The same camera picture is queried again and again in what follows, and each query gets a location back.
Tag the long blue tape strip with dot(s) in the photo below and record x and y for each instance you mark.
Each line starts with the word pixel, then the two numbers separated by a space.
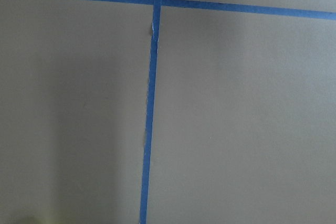
pixel 150 111

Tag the crossing blue tape strip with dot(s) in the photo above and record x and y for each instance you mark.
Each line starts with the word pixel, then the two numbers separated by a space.
pixel 234 8

